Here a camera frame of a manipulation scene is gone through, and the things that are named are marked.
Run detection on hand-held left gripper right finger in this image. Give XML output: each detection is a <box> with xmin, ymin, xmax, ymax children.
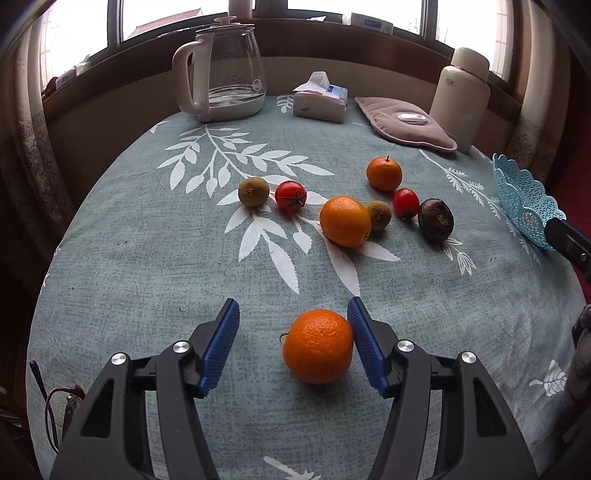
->
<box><xmin>347</xmin><ymin>296</ymin><xmax>539</xmax><ymax>480</ymax></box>

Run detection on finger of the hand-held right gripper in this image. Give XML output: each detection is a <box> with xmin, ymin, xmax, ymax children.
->
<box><xmin>545</xmin><ymin>218</ymin><xmax>591</xmax><ymax>278</ymax></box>

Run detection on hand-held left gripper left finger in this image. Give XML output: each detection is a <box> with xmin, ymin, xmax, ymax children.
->
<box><xmin>50</xmin><ymin>298</ymin><xmax>241</xmax><ymax>480</ymax></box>

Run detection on medium mandarin orange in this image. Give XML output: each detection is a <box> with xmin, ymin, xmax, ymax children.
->
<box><xmin>283</xmin><ymin>308</ymin><xmax>355</xmax><ymax>385</ymax></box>

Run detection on light blue plastic basket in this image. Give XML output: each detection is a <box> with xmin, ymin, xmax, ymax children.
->
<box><xmin>492</xmin><ymin>152</ymin><xmax>568</xmax><ymax>253</ymax></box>

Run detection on dark purple passion fruit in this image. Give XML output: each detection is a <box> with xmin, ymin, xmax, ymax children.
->
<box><xmin>418</xmin><ymin>198</ymin><xmax>455</xmax><ymax>244</ymax></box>

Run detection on red tomato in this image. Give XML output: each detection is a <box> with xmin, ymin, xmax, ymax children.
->
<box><xmin>274</xmin><ymin>180</ymin><xmax>308</xmax><ymax>213</ymax></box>
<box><xmin>392</xmin><ymin>188</ymin><xmax>421</xmax><ymax>221</ymax></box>

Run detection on small stemmed mandarin orange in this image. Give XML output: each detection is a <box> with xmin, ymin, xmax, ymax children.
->
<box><xmin>366</xmin><ymin>155</ymin><xmax>403</xmax><ymax>192</ymax></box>

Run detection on red quilted sofa cushion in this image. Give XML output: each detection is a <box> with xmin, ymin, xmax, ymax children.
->
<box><xmin>545</xmin><ymin>171</ymin><xmax>591</xmax><ymax>305</ymax></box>

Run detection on patterned beige curtain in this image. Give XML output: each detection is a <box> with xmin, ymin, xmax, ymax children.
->
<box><xmin>0</xmin><ymin>41</ymin><xmax>77</xmax><ymax>241</ymax></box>
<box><xmin>505</xmin><ymin>0</ymin><xmax>580</xmax><ymax>185</ymax></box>

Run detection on large orange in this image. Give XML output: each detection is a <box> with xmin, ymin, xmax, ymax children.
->
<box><xmin>319</xmin><ymin>196</ymin><xmax>373</xmax><ymax>248</ymax></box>

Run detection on round greenish-brown fruit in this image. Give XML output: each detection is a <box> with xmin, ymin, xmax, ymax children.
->
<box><xmin>366</xmin><ymin>200</ymin><xmax>393</xmax><ymax>232</ymax></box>
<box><xmin>238</xmin><ymin>177</ymin><xmax>270</xmax><ymax>208</ymax></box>

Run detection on red-framed eyeglasses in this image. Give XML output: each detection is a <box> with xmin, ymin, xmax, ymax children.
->
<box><xmin>28</xmin><ymin>360</ymin><xmax>86</xmax><ymax>455</ymax></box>

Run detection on cream thermos flask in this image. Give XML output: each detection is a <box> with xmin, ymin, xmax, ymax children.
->
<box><xmin>429</xmin><ymin>47</ymin><xmax>491</xmax><ymax>155</ymax></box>

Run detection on pink electric hand warmer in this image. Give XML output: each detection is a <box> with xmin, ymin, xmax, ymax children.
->
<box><xmin>355</xmin><ymin>95</ymin><xmax>459</xmax><ymax>153</ymax></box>

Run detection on tissue pack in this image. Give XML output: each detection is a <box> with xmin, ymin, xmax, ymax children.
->
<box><xmin>292</xmin><ymin>71</ymin><xmax>349</xmax><ymax>124</ymax></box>

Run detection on white and blue box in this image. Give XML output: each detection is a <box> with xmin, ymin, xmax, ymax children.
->
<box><xmin>350</xmin><ymin>13</ymin><xmax>394</xmax><ymax>34</ymax></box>

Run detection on glass kettle with white handle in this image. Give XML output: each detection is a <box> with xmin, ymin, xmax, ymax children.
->
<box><xmin>172</xmin><ymin>16</ymin><xmax>269</xmax><ymax>123</ymax></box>

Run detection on brown wooden window frame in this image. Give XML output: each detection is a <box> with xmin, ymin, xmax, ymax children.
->
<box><xmin>28</xmin><ymin>0</ymin><xmax>555</xmax><ymax>121</ymax></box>

